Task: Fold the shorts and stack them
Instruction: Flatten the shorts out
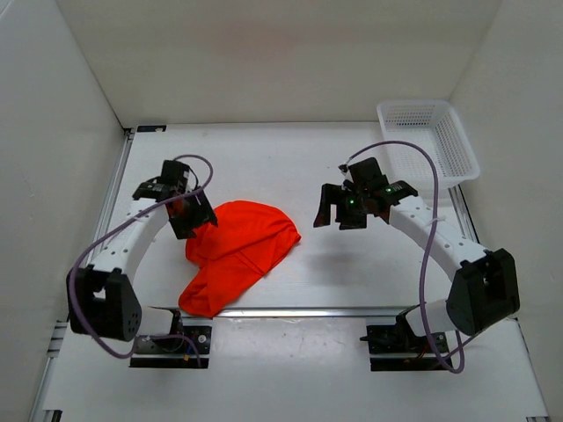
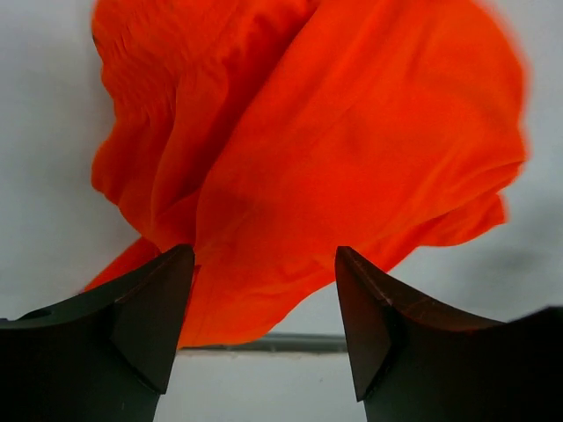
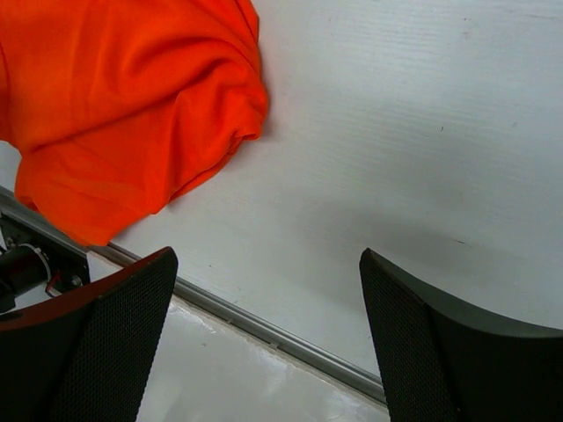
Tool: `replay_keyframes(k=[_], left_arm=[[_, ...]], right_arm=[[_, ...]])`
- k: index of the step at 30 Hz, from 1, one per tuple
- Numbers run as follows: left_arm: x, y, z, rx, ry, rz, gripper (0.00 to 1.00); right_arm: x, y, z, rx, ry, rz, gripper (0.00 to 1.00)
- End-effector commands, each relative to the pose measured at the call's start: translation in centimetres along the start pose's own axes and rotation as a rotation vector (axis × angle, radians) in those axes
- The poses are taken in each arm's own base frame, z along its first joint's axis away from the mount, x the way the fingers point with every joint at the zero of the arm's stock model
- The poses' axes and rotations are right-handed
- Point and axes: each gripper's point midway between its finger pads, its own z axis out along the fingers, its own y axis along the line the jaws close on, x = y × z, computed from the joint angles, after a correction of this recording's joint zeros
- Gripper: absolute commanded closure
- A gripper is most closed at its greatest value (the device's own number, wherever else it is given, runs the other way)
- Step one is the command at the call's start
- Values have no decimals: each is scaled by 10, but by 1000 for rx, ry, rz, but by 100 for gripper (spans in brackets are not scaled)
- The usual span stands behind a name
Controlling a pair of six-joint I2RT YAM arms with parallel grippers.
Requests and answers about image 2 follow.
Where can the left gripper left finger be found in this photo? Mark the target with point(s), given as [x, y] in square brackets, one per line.
[103, 355]

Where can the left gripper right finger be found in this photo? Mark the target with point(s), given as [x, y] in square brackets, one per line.
[414, 358]

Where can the orange shorts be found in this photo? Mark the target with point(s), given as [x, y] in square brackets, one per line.
[266, 134]

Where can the aluminium table rail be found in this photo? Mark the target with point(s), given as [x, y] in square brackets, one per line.
[283, 343]

